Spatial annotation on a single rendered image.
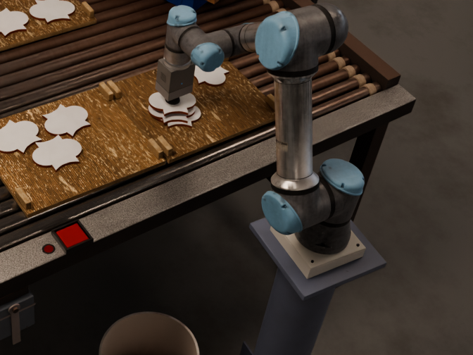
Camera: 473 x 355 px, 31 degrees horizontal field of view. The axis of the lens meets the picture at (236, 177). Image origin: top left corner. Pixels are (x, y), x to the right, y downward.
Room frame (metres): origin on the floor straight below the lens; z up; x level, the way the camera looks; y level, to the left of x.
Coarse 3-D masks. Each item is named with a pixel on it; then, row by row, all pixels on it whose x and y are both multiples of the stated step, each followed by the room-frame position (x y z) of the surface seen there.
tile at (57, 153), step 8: (56, 136) 1.66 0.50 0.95; (40, 144) 1.62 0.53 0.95; (48, 144) 1.62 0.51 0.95; (56, 144) 1.63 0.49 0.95; (64, 144) 1.63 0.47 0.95; (72, 144) 1.64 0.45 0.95; (80, 144) 1.65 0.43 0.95; (40, 152) 1.59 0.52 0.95; (48, 152) 1.59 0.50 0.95; (56, 152) 1.60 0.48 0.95; (64, 152) 1.61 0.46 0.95; (72, 152) 1.61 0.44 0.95; (80, 152) 1.62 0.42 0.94; (32, 160) 1.56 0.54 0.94; (40, 160) 1.56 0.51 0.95; (48, 160) 1.57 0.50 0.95; (56, 160) 1.57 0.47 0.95; (64, 160) 1.58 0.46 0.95; (72, 160) 1.58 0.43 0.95; (56, 168) 1.54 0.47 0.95
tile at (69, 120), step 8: (56, 112) 1.75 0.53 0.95; (64, 112) 1.76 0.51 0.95; (72, 112) 1.77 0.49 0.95; (80, 112) 1.77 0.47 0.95; (48, 120) 1.71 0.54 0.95; (56, 120) 1.72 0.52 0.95; (64, 120) 1.73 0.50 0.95; (72, 120) 1.73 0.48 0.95; (80, 120) 1.74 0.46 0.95; (48, 128) 1.68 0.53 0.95; (56, 128) 1.69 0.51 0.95; (64, 128) 1.70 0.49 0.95; (72, 128) 1.70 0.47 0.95; (80, 128) 1.71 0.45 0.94; (72, 136) 1.67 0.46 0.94
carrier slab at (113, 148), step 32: (96, 96) 1.86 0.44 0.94; (0, 128) 1.66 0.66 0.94; (96, 128) 1.73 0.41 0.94; (128, 128) 1.76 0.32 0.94; (0, 160) 1.54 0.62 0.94; (96, 160) 1.61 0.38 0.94; (128, 160) 1.64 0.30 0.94; (160, 160) 1.66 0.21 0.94; (32, 192) 1.45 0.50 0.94; (64, 192) 1.47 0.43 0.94
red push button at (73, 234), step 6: (66, 228) 1.36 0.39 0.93; (72, 228) 1.37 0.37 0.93; (78, 228) 1.37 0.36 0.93; (60, 234) 1.34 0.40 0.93; (66, 234) 1.35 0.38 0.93; (72, 234) 1.35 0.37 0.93; (78, 234) 1.35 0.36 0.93; (84, 234) 1.36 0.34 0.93; (66, 240) 1.33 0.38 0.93; (72, 240) 1.33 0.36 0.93; (78, 240) 1.33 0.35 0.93; (84, 240) 1.34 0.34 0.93; (66, 246) 1.31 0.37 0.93
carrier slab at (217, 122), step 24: (240, 72) 2.11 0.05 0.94; (144, 96) 1.90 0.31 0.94; (216, 96) 1.97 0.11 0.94; (240, 96) 1.99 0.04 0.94; (264, 96) 2.01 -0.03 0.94; (144, 120) 1.80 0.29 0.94; (216, 120) 1.86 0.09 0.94; (240, 120) 1.89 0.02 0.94; (264, 120) 1.91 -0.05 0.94; (192, 144) 1.75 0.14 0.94
